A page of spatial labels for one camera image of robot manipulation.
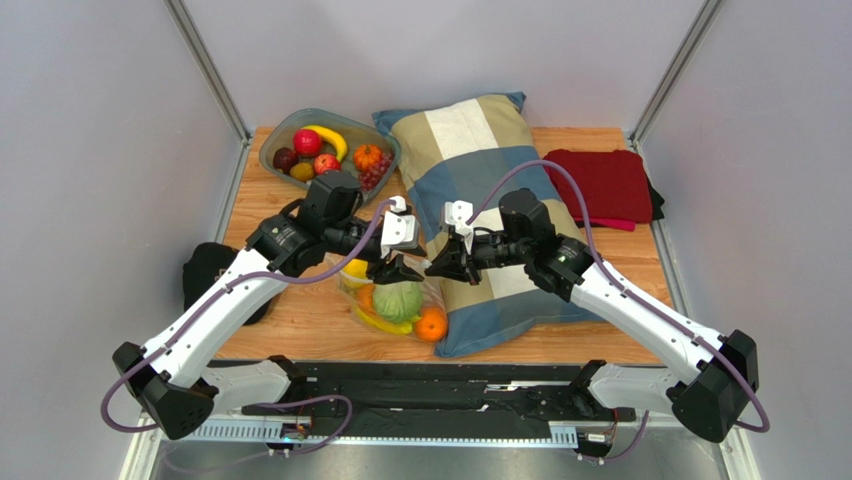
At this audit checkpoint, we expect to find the yellow banana bunch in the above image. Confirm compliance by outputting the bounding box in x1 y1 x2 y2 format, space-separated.
338 259 413 335

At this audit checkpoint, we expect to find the green cabbage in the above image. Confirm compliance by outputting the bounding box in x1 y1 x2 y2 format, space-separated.
372 282 424 323

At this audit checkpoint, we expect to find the clear polka-dot zip bag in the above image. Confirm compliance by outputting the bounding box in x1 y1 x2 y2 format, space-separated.
335 260 449 344

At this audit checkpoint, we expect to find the orange fruit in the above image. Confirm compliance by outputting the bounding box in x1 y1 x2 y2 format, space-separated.
414 306 449 343

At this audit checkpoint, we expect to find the small orange pumpkin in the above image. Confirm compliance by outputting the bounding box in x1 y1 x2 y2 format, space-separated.
353 144 383 172

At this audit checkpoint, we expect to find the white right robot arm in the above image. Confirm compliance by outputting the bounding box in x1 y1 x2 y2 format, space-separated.
426 189 759 443

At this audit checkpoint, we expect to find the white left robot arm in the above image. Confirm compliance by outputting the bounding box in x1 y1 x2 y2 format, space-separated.
100 171 425 440

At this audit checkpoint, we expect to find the red grape bunch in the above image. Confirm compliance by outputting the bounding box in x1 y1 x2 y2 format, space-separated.
359 153 393 192

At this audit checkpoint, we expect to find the blue beige white pillow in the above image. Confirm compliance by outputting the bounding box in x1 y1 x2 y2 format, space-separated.
372 92 598 358

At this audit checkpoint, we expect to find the red peach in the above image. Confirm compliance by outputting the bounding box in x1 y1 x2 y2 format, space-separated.
313 153 342 176

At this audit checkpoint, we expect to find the olive green round fruit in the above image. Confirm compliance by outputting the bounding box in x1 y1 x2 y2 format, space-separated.
289 162 316 183

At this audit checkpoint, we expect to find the grey plastic fruit basin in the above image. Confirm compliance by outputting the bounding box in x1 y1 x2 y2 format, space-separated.
259 108 401 201

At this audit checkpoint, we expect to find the red apple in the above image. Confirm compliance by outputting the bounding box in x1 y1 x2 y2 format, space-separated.
292 129 323 158

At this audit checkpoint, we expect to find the dark purple fruit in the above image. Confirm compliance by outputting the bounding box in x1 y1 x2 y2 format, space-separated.
272 147 300 175

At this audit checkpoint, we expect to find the pink cloth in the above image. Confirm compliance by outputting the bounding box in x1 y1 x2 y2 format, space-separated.
574 216 636 232

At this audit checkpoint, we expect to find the single yellow banana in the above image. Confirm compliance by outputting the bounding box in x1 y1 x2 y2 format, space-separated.
303 125 349 161

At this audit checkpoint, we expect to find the red folded cloth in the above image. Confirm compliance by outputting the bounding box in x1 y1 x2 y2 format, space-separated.
545 149 657 225

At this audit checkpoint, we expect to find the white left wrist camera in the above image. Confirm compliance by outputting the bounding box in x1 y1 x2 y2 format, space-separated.
380 196 423 257

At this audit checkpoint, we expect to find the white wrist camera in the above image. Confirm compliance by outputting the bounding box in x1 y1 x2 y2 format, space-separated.
440 200 475 254
380 196 423 257

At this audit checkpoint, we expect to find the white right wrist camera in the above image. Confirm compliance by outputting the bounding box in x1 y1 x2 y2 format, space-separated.
440 200 475 254

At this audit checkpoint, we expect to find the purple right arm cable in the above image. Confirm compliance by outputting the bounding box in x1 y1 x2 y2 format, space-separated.
465 159 771 465

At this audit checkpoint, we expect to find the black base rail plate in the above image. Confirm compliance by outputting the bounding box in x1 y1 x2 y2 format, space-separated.
219 359 637 442

